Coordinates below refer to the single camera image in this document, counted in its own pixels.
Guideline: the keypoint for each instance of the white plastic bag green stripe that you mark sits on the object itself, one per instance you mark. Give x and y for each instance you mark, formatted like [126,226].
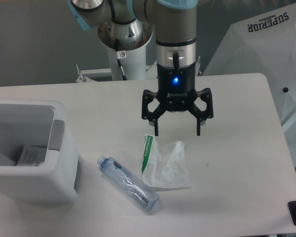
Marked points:
[164,167]

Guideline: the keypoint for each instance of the white Superior umbrella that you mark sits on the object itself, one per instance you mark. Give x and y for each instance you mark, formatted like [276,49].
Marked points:
[263,44]

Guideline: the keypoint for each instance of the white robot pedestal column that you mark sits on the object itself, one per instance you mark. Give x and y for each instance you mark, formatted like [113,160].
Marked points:
[133,63]

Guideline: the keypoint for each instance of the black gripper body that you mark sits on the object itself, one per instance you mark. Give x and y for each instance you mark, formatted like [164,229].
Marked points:
[176,89]

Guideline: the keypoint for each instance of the white metal base frame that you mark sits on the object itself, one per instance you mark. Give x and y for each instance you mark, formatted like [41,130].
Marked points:
[106,75]

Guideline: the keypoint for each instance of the white paper in bin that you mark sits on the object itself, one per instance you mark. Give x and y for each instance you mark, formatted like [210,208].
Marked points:
[32,156]

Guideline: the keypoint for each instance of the white plastic trash can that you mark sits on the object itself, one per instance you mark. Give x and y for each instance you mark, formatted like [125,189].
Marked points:
[43,124]

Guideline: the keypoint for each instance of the clear plastic water bottle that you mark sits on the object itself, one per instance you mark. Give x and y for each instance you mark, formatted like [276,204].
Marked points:
[142,195]

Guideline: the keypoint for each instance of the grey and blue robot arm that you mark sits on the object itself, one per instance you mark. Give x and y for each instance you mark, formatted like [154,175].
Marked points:
[125,25]

